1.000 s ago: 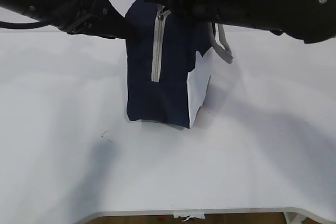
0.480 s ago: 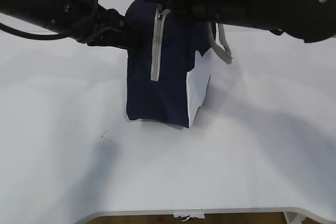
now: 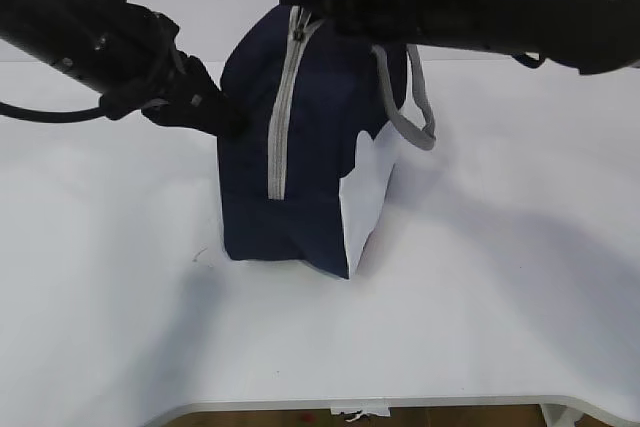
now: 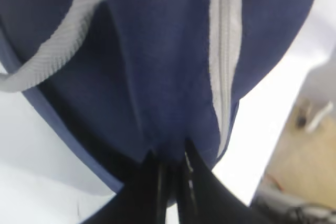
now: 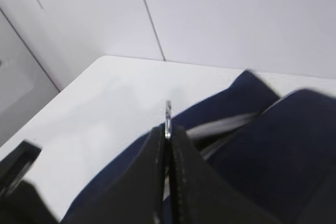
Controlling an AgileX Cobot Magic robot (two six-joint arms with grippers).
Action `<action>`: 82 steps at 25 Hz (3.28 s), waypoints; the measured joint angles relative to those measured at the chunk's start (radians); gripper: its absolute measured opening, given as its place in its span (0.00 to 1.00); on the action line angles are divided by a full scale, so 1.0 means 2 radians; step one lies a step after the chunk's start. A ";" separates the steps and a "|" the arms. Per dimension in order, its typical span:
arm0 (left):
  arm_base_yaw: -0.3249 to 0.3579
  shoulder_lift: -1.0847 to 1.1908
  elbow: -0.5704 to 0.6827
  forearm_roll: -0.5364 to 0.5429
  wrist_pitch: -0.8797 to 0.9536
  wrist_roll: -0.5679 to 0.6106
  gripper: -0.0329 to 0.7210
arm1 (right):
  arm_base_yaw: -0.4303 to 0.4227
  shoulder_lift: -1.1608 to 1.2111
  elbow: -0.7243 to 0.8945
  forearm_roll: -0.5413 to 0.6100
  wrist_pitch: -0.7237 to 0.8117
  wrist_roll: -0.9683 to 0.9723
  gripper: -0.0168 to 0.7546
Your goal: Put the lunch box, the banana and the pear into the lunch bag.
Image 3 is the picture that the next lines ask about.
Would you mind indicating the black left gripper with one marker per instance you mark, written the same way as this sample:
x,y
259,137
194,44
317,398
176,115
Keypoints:
x,y
150,74

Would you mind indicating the navy blue lunch bag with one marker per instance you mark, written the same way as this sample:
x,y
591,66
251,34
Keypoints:
x,y
307,181

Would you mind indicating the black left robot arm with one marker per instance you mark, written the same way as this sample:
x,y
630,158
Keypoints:
x,y
61,34

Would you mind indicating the white tape on table edge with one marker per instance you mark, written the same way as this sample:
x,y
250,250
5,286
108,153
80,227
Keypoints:
x,y
356,410

